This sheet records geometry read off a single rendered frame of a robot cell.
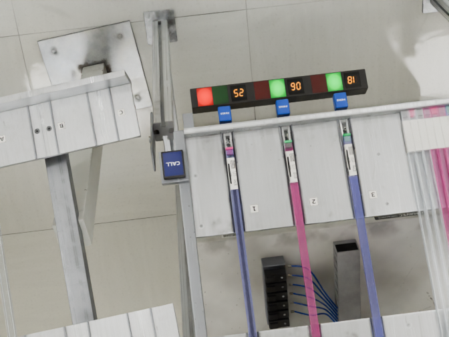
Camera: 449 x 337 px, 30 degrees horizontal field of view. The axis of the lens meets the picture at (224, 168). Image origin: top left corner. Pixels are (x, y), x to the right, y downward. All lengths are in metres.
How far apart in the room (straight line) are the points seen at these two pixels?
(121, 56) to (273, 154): 0.81
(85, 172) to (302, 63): 0.83
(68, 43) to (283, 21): 0.57
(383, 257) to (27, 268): 1.17
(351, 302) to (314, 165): 0.44
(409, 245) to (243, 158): 0.51
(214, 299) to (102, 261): 0.75
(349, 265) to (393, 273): 0.13
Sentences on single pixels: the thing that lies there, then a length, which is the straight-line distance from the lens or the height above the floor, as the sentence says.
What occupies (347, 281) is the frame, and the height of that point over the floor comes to 0.66.
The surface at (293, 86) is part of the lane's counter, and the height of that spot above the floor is 0.66.
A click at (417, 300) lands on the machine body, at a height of 0.62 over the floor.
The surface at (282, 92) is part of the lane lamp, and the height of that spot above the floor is 0.67.
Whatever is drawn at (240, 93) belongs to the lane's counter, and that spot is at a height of 0.66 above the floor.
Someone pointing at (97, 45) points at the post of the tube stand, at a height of 0.01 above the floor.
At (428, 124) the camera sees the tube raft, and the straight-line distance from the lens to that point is 1.61.
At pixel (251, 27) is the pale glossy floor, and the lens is 2.26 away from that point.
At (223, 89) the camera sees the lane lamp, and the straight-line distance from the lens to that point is 1.61.
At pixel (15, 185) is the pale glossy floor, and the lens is 2.47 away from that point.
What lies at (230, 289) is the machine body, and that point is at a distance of 1.89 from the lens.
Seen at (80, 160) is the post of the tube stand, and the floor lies 0.57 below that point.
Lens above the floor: 2.13
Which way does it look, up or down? 61 degrees down
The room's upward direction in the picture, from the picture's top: 171 degrees clockwise
